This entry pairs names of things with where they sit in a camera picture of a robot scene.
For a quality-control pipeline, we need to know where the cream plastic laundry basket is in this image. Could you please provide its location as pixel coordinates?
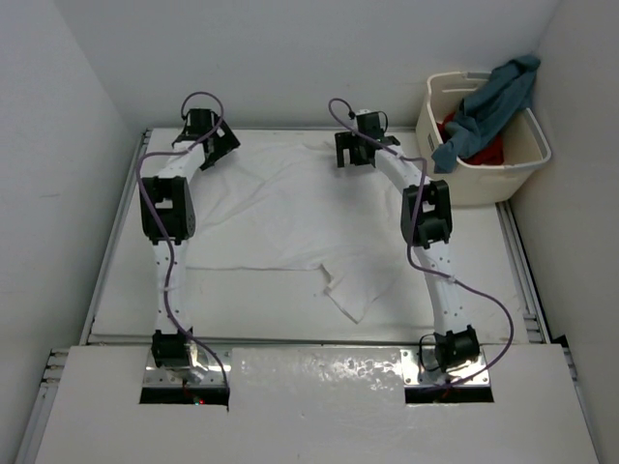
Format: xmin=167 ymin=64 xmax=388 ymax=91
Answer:
xmin=415 ymin=72 xmax=551 ymax=207

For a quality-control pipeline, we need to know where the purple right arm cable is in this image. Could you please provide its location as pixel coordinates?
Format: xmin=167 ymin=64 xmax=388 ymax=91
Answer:
xmin=328 ymin=98 xmax=516 ymax=388

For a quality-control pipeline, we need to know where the metal base plate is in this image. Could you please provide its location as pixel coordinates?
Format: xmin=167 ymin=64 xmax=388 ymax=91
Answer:
xmin=400 ymin=344 xmax=491 ymax=389
xmin=142 ymin=341 xmax=231 ymax=389

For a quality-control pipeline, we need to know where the red t shirt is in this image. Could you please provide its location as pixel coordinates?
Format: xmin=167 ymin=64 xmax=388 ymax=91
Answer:
xmin=437 ymin=112 xmax=504 ymax=166

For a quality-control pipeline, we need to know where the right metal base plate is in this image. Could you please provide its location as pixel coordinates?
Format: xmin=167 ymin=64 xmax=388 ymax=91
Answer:
xmin=400 ymin=344 xmax=491 ymax=389

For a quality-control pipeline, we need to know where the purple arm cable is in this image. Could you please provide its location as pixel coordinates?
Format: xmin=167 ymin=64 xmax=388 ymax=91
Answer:
xmin=136 ymin=91 xmax=231 ymax=391
xmin=328 ymin=98 xmax=516 ymax=388

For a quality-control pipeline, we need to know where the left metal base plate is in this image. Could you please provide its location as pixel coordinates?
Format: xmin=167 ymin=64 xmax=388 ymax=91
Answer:
xmin=142 ymin=341 xmax=231 ymax=389

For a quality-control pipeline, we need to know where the white printed t shirt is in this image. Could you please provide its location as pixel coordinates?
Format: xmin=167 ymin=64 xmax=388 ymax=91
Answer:
xmin=187 ymin=143 xmax=405 ymax=323

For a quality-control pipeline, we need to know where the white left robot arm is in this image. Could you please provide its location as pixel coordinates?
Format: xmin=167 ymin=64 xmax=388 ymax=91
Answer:
xmin=135 ymin=108 xmax=240 ymax=368

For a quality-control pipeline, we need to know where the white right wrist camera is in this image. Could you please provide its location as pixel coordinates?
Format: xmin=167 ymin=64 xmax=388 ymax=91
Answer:
xmin=355 ymin=109 xmax=382 ymax=133

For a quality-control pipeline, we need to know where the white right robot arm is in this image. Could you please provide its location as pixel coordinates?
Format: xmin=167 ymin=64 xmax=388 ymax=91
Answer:
xmin=335 ymin=109 xmax=480 ymax=372

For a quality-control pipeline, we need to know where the teal blue t shirt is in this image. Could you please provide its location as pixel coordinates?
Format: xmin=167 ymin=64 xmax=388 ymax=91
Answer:
xmin=431 ymin=54 xmax=541 ymax=174

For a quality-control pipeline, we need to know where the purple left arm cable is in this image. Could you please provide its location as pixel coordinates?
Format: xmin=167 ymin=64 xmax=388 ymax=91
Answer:
xmin=136 ymin=91 xmax=231 ymax=391

